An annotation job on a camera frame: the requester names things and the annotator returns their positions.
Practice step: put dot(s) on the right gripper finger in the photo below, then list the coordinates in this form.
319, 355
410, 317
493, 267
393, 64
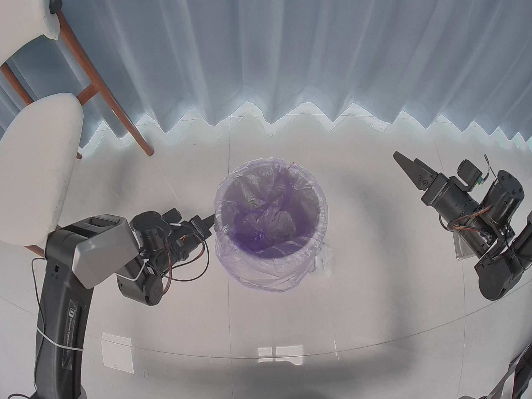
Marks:
428, 172
415, 177

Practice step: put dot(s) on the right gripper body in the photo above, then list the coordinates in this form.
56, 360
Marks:
451, 200

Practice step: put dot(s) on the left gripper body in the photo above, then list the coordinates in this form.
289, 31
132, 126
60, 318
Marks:
187, 239

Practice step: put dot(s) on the purple plastic bag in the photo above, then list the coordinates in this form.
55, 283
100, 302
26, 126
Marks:
266, 222

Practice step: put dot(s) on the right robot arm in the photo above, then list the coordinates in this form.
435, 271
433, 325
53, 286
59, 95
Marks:
498, 198

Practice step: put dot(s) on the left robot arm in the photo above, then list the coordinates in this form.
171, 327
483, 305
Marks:
62, 306

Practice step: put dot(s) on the white trash bin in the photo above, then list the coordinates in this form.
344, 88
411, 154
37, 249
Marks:
311, 251

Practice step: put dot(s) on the crumpled clear plastic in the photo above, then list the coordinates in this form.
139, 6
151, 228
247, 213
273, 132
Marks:
324, 262

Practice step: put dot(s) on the white padded wooden chair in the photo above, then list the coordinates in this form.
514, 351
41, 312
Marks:
37, 139

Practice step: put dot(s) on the pale blue curtain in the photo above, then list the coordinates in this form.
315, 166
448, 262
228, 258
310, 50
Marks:
291, 35

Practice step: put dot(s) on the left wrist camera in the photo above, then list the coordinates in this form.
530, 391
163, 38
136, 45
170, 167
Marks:
171, 216

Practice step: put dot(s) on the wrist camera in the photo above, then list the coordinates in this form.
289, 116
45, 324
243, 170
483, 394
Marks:
171, 216
467, 172

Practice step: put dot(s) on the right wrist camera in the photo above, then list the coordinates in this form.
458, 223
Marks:
467, 172

